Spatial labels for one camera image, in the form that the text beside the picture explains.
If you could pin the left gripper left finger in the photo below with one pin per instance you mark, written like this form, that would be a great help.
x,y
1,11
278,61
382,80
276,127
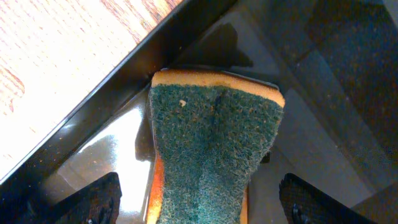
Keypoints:
x,y
97,203

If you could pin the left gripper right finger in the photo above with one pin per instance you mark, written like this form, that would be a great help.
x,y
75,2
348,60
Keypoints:
x,y
304,203

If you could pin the green and orange sponge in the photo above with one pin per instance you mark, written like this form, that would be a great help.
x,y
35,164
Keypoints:
x,y
211,130

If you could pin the black rectangular water tray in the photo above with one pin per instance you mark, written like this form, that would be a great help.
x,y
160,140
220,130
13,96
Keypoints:
x,y
76,77

